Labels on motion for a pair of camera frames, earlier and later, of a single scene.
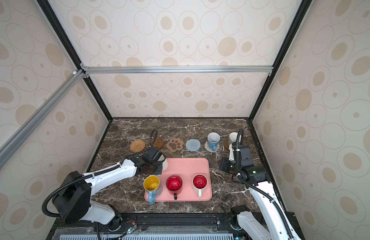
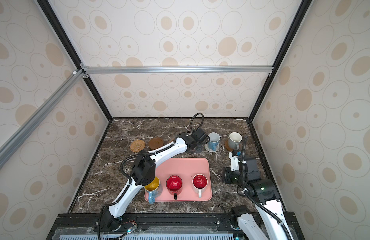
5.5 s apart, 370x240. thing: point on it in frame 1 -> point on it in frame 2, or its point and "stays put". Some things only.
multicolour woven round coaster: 208,149 stays put
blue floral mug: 213,139 stays put
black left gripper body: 155,168 -> 198,149
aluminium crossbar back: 86,70 stays put
